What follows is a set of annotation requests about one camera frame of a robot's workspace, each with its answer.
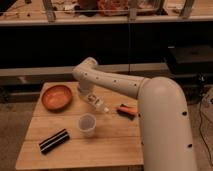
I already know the clear plastic bottle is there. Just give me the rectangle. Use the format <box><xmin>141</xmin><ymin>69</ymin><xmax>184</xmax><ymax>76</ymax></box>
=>
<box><xmin>86</xmin><ymin>93</ymin><xmax>109</xmax><ymax>113</ymax></box>

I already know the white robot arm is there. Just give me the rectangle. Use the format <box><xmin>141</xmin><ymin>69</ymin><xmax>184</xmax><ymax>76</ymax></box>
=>
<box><xmin>72</xmin><ymin>57</ymin><xmax>198</xmax><ymax>171</ymax></box>

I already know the orange ceramic bowl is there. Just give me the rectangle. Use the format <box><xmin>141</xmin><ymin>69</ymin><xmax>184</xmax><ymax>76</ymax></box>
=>
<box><xmin>41</xmin><ymin>85</ymin><xmax>73</xmax><ymax>111</ymax></box>

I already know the clear plastic cup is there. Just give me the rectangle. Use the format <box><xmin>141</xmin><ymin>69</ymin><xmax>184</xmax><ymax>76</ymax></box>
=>
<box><xmin>77</xmin><ymin>113</ymin><xmax>96</xmax><ymax>138</ymax></box>

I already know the wooden table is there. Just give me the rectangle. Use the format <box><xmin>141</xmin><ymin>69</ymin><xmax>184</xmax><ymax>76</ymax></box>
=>
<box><xmin>15</xmin><ymin>82</ymin><xmax>143</xmax><ymax>171</ymax></box>

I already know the long metal shelf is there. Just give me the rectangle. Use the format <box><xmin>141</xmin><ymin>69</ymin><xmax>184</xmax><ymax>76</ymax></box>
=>
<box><xmin>0</xmin><ymin>0</ymin><xmax>213</xmax><ymax>26</ymax></box>

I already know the black box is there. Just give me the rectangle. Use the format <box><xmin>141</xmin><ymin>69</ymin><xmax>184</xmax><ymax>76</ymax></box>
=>
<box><xmin>165</xmin><ymin>45</ymin><xmax>213</xmax><ymax>74</ymax></box>

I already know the orange black handled tool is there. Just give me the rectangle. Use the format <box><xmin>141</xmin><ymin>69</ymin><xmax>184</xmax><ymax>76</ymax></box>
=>
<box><xmin>116</xmin><ymin>104</ymin><xmax>137</xmax><ymax>120</ymax></box>

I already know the black floor cable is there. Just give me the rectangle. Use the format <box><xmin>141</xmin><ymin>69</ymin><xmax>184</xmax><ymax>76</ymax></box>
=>
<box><xmin>198</xmin><ymin>99</ymin><xmax>213</xmax><ymax>168</ymax></box>

